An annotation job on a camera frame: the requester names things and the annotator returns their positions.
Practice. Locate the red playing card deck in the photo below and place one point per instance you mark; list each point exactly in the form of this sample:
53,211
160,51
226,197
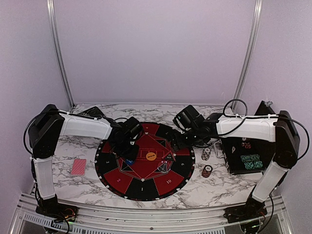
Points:
78,168

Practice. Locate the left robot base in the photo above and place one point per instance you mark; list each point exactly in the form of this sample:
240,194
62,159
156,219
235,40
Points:
59,211

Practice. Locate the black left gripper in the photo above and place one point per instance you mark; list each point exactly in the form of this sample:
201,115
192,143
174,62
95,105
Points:
132,155

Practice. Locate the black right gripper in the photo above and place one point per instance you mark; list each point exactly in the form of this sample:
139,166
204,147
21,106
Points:
198,143

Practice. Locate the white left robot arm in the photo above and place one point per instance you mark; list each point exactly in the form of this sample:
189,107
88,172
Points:
52,123

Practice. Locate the blue small blind button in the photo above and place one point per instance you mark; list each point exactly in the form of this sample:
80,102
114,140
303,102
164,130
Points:
129,161

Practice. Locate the orange big blind button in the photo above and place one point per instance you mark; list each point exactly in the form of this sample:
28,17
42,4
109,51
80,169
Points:
150,156

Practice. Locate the red brown chip stack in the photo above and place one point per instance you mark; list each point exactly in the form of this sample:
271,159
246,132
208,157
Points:
207,170

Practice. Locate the white blue chip stack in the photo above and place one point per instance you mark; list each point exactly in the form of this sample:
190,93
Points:
206,154

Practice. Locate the black floral box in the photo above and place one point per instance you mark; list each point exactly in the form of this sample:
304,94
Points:
94,112

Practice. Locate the right aluminium frame post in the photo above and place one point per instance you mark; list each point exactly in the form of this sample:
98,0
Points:
250,47

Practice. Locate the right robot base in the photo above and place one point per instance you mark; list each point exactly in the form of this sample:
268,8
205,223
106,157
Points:
245,212

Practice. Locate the round red black poker mat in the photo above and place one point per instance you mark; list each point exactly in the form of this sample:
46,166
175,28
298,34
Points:
139,181

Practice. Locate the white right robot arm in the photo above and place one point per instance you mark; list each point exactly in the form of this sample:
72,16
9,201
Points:
284,158

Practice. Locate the black poker chip case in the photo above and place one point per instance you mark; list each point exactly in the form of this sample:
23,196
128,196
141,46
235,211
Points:
247,142

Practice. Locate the aluminium front rail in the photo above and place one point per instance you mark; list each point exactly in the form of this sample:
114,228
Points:
93,219

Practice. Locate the aluminium frame post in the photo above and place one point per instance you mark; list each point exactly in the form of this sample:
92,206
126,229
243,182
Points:
57,48
250,47

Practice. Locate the left aluminium frame post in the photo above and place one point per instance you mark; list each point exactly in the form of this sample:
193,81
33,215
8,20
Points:
57,48

